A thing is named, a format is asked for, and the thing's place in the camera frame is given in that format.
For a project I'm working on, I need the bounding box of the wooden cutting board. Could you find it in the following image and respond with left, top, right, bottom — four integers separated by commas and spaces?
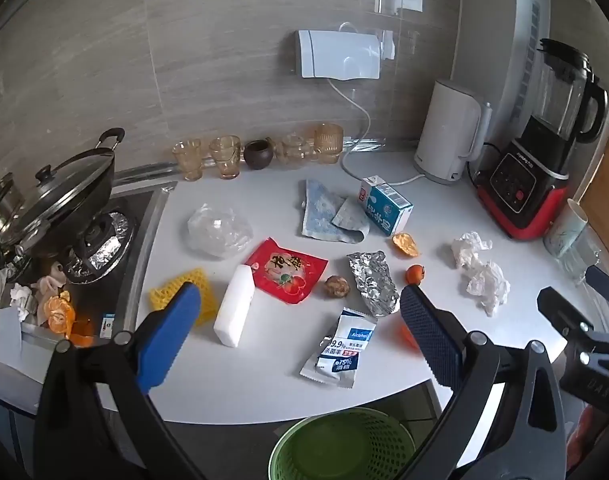
580, 129, 609, 266

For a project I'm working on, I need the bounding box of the flat orange peel piece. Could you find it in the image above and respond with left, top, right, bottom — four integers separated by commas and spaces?
400, 322, 421, 351

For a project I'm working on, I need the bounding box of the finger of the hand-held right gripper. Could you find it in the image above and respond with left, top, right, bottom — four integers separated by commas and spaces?
537, 286, 592, 341
587, 266, 609, 311

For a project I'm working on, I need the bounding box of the clear glass teapot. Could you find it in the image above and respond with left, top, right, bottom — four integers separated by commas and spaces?
274, 132, 319, 165

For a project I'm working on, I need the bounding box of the red and black blender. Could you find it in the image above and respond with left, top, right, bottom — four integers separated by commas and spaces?
477, 38, 609, 241

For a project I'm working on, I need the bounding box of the foil-lined stove burner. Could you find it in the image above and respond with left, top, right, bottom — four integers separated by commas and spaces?
64, 210, 139, 285

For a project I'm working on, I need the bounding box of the amber glass cup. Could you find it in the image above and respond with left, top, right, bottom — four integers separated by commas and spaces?
208, 135, 242, 180
172, 138, 204, 182

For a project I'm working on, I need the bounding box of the blue patterned cloth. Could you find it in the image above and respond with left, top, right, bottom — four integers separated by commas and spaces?
300, 179, 371, 243

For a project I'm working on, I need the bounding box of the black wok with lid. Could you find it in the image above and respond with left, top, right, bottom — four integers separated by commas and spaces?
0, 128, 126, 261

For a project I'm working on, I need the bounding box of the ribbed amber glass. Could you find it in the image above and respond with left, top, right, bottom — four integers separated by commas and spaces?
313, 123, 345, 164

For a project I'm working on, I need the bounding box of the red snack packet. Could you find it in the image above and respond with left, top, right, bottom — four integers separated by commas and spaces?
245, 237, 329, 306

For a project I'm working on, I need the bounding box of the clear drinking glass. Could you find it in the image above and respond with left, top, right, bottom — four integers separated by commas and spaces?
557, 225, 605, 286

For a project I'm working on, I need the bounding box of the black power cable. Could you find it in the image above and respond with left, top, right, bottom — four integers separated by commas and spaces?
465, 141, 505, 188

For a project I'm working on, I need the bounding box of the white wet wipe packet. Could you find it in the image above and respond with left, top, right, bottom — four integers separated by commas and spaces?
299, 307, 377, 389

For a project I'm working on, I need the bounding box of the clear plastic bag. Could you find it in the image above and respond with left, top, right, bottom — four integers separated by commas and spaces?
187, 203, 254, 260

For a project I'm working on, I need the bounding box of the white wall dispenser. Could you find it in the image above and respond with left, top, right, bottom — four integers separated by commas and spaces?
295, 29, 396, 81

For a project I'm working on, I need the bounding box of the white mug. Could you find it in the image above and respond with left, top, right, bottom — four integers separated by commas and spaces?
543, 199, 589, 259

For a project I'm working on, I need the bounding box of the blue and white milk carton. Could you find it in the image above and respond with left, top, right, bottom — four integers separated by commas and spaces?
358, 175, 414, 237

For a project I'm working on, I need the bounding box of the open orange peel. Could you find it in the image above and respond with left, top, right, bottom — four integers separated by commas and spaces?
391, 232, 420, 258

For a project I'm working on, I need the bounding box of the silver foil blister pack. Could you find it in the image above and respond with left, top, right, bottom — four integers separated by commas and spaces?
347, 251, 401, 318

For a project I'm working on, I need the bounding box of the white electric kettle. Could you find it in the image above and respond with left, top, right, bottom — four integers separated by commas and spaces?
413, 79, 493, 186

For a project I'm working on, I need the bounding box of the used white tissue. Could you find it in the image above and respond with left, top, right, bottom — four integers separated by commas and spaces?
9, 282, 39, 322

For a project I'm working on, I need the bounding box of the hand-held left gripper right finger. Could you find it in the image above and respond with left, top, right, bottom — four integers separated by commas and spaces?
399, 284, 570, 480

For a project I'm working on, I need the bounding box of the yellow foam net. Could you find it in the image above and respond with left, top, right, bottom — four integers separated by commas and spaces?
150, 268, 220, 328

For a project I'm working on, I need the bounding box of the white foam block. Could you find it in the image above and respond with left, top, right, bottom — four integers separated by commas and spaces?
213, 264, 256, 348

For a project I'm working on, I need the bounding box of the brown clay cup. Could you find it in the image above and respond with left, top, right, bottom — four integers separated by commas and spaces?
243, 139, 275, 171

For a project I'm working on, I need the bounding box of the white cardboard box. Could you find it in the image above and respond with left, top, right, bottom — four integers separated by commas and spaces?
0, 307, 25, 368

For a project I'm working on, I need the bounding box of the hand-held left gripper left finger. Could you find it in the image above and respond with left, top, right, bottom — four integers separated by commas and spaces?
34, 282, 205, 480

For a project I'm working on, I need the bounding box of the white power cable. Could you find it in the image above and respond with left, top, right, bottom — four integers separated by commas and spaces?
329, 22, 427, 186

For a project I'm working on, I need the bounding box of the green plastic basket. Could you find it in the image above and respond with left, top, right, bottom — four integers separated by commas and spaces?
268, 407, 417, 480

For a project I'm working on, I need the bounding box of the orange peel pile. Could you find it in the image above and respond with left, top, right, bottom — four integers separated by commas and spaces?
37, 290, 78, 337

